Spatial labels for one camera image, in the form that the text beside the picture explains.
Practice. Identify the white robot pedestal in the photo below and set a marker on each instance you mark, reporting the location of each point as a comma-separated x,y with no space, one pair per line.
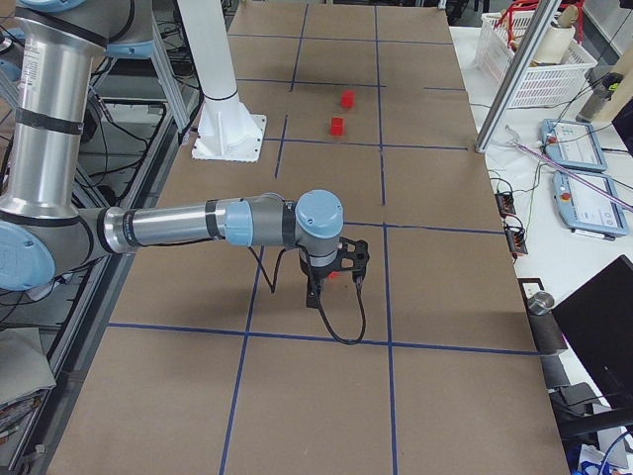
226,130

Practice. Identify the small metal cup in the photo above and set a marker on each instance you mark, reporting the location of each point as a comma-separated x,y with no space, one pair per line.
540,303

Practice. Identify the upper teach pendant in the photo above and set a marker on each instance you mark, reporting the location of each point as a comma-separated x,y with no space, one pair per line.
573,145

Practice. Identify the red block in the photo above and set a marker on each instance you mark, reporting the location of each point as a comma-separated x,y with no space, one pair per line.
347,99
337,127

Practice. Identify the teach pendant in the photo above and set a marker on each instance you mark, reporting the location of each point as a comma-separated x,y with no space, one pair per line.
573,145
589,209

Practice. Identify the black monitor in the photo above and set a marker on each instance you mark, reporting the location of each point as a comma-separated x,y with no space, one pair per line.
596,320

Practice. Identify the lower teach pendant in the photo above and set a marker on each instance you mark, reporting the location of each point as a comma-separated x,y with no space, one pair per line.
589,209

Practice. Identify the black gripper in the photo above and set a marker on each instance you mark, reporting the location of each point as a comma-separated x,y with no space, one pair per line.
316,273

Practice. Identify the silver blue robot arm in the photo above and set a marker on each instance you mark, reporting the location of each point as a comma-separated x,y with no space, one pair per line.
44,235

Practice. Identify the white plastic basket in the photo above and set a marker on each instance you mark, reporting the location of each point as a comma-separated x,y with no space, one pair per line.
544,83

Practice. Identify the aluminium frame post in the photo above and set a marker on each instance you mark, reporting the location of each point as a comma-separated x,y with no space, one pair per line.
535,32

